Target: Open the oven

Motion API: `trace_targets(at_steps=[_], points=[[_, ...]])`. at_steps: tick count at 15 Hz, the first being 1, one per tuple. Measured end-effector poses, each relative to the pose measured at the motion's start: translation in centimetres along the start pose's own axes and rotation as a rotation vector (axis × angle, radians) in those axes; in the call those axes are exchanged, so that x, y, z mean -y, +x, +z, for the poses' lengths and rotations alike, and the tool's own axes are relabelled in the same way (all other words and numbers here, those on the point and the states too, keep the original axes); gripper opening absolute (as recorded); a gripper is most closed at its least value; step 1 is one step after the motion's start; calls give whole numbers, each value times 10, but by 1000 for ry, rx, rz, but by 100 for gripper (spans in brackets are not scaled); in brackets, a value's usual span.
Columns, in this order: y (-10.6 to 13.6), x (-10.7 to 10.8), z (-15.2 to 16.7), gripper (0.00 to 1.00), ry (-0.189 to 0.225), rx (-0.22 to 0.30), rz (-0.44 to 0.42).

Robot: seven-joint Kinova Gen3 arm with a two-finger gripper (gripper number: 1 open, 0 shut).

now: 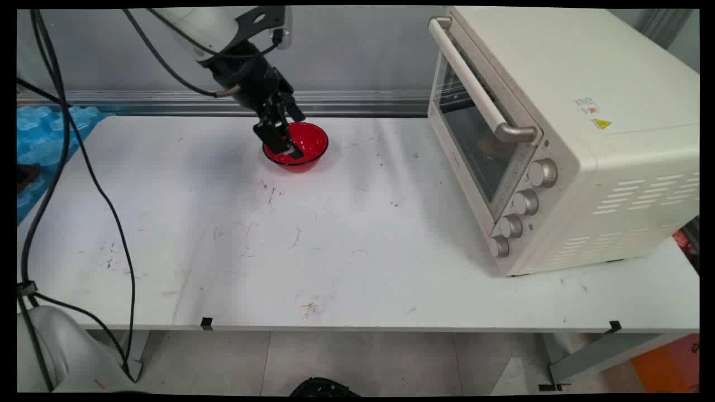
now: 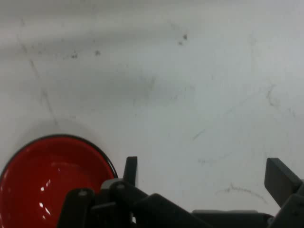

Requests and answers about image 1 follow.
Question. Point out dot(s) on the grey table leg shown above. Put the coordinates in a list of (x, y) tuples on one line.
[(139, 349)]

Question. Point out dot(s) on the yellow warning sticker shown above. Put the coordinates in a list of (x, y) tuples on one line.
[(601, 123)]

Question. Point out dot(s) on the cream toaster oven body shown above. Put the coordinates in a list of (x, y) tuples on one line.
[(614, 84)]

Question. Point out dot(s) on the orange box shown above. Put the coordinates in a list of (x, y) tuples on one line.
[(667, 365)]

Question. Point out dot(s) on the white label sticker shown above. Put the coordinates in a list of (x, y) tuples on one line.
[(585, 105)]

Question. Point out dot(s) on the silver oven knob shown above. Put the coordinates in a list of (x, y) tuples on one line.
[(510, 226), (525, 202), (499, 246), (542, 172)]

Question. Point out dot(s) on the dark brown object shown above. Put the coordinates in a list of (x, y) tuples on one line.
[(27, 177)]

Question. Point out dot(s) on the black tape piece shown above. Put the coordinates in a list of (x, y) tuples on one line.
[(615, 326), (206, 322)]

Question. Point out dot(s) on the wrist camera with black bracket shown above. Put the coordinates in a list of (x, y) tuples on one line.
[(268, 19)]

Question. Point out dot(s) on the brown bread slice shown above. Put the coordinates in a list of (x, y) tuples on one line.
[(491, 146)]

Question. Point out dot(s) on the red patterned object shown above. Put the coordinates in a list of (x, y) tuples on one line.
[(684, 245)]

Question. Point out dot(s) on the grey table leg brace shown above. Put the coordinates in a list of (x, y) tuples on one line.
[(603, 354)]

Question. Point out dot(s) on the red bowl with black rim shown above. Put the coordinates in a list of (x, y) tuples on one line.
[(310, 142)]

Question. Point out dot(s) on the black round floor object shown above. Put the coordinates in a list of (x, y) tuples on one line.
[(324, 388)]

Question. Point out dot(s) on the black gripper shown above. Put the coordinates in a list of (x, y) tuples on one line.
[(251, 81)]

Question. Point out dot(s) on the aluminium rail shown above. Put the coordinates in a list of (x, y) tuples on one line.
[(346, 103)]

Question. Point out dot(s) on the blue bubble foam sheet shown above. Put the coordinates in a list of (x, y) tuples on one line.
[(39, 134)]

